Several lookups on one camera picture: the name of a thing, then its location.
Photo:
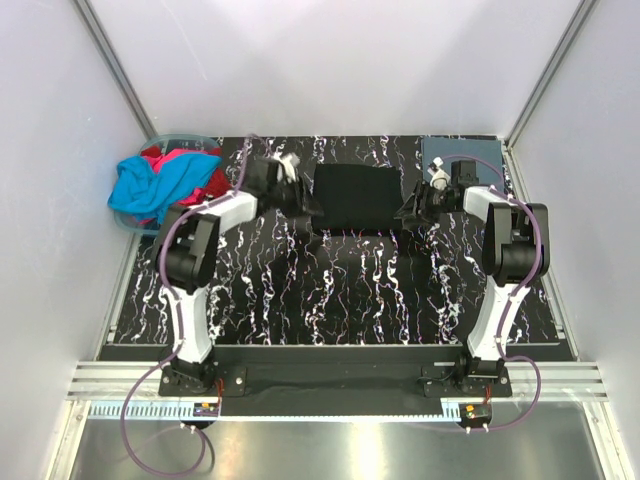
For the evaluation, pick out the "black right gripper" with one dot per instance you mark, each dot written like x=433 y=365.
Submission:
x=410 y=209

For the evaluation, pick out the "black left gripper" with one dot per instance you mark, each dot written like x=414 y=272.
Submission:
x=303 y=202

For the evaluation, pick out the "black t shirt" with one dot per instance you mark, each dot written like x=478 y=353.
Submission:
x=357 y=197

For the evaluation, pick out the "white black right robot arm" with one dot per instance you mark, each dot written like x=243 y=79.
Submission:
x=515 y=253

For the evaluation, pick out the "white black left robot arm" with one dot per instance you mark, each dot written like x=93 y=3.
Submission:
x=186 y=252

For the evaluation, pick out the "red t shirt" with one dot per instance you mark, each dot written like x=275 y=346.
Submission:
x=218 y=183

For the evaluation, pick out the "folded grey-blue t shirt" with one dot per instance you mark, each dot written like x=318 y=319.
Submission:
x=490 y=171

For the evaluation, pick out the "pink t shirt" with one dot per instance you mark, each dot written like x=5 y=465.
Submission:
x=178 y=177

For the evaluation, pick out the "bright blue t shirt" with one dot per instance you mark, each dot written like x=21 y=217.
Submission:
x=146 y=187

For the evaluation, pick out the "teal plastic laundry basket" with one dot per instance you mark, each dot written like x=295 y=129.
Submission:
x=166 y=143

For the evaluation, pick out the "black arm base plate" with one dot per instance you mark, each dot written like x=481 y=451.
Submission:
x=359 y=375

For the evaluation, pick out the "aluminium frame post left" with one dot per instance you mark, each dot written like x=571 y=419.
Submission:
x=99 y=36

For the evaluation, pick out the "aluminium frame post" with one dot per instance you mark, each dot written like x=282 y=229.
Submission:
x=99 y=36
x=557 y=58

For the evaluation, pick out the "aluminium frame post right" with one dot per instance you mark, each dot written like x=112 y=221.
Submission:
x=557 y=58

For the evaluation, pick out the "aluminium front rail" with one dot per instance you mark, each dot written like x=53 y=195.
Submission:
x=97 y=380

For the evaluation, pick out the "white slotted cable duct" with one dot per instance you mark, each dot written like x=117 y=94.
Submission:
x=426 y=410

